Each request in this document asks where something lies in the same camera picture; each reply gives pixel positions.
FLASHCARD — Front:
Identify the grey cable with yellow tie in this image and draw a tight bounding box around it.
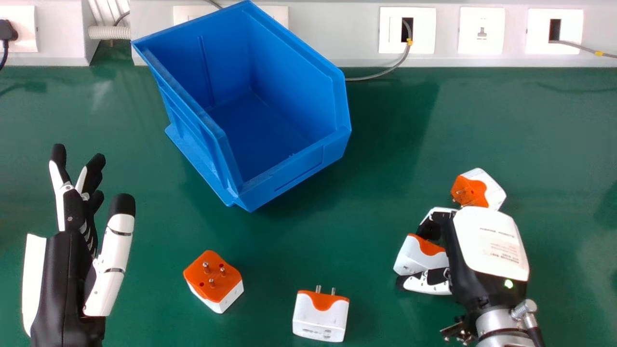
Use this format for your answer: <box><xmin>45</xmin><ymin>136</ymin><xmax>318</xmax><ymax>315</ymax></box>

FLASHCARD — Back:
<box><xmin>550</xmin><ymin>39</ymin><xmax>617</xmax><ymax>58</ymax></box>
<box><xmin>344</xmin><ymin>19</ymin><xmax>414</xmax><ymax>82</ymax></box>

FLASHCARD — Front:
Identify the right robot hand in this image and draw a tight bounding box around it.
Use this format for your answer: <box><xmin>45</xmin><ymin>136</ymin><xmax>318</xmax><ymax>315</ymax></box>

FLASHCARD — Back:
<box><xmin>396</xmin><ymin>207</ymin><xmax>530</xmax><ymax>312</ymax></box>

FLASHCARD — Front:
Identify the white-and-orange plug adapter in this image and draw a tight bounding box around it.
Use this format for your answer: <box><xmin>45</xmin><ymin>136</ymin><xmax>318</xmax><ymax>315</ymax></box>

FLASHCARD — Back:
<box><xmin>292</xmin><ymin>285</ymin><xmax>350</xmax><ymax>343</ymax></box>
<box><xmin>450</xmin><ymin>168</ymin><xmax>507</xmax><ymax>211</ymax></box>
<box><xmin>393</xmin><ymin>233</ymin><xmax>450</xmax><ymax>277</ymax></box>
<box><xmin>183</xmin><ymin>250</ymin><xmax>244</xmax><ymax>314</ymax></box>

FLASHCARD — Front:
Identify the blue plastic bin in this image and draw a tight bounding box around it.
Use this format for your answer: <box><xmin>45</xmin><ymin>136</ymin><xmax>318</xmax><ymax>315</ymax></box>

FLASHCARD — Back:
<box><xmin>131</xmin><ymin>0</ymin><xmax>352</xmax><ymax>213</ymax></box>

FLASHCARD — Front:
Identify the white corrugated hose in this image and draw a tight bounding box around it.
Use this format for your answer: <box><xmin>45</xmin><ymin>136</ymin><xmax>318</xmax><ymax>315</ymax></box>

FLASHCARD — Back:
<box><xmin>88</xmin><ymin>25</ymin><xmax>132</xmax><ymax>41</ymax></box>

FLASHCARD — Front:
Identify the black plug with cable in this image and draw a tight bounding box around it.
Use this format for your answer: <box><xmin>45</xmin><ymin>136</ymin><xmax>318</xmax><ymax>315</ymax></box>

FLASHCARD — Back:
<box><xmin>0</xmin><ymin>18</ymin><xmax>19</xmax><ymax>72</ymax></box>

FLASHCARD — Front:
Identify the white wall socket plate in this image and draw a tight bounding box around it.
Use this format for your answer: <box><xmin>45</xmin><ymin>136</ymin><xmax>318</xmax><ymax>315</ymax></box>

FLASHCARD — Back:
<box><xmin>0</xmin><ymin>5</ymin><xmax>39</xmax><ymax>53</ymax></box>
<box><xmin>457</xmin><ymin>6</ymin><xmax>506</xmax><ymax>55</ymax></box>
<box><xmin>378</xmin><ymin>6</ymin><xmax>437</xmax><ymax>55</ymax></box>
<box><xmin>525</xmin><ymin>8</ymin><xmax>584</xmax><ymax>55</ymax></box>

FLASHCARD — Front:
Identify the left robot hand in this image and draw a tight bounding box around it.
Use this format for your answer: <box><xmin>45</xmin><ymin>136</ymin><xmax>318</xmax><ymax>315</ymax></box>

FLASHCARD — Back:
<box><xmin>22</xmin><ymin>143</ymin><xmax>136</xmax><ymax>347</ymax></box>

